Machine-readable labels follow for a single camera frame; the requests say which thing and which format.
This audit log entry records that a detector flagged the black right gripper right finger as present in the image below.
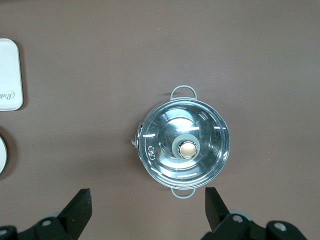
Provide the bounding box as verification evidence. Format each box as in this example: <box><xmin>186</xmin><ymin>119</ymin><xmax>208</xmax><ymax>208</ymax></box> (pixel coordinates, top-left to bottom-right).
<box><xmin>201</xmin><ymin>186</ymin><xmax>266</xmax><ymax>240</ymax></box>

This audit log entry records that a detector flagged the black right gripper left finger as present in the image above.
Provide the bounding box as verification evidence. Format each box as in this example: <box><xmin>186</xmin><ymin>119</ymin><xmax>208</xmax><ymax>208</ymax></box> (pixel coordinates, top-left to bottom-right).
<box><xmin>27</xmin><ymin>188</ymin><xmax>93</xmax><ymax>240</ymax></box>

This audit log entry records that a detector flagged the cream round plate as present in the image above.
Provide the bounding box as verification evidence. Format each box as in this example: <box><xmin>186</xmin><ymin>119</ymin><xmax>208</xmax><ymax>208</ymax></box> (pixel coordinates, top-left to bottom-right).
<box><xmin>0</xmin><ymin>134</ymin><xmax>8</xmax><ymax>175</ymax></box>

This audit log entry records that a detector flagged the glass pot lid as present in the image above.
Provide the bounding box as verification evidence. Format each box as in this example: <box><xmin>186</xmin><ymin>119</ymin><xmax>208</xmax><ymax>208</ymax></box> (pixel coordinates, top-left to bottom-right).
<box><xmin>138</xmin><ymin>98</ymin><xmax>231</xmax><ymax>189</ymax></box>

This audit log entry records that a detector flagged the silver pot with glass lid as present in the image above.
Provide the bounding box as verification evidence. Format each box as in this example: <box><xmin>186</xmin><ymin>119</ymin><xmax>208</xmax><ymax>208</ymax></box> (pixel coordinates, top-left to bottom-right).
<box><xmin>130</xmin><ymin>84</ymin><xmax>231</xmax><ymax>200</ymax></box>

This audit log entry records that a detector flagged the cream rabbit print tray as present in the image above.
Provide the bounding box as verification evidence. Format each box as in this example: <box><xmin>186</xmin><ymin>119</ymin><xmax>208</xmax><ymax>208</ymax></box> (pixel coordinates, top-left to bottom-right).
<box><xmin>0</xmin><ymin>38</ymin><xmax>24</xmax><ymax>111</ymax></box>

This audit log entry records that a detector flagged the brown table cover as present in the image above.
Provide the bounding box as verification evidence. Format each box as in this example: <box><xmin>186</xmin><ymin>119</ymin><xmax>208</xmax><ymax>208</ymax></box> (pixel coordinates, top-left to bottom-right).
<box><xmin>0</xmin><ymin>0</ymin><xmax>320</xmax><ymax>240</ymax></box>

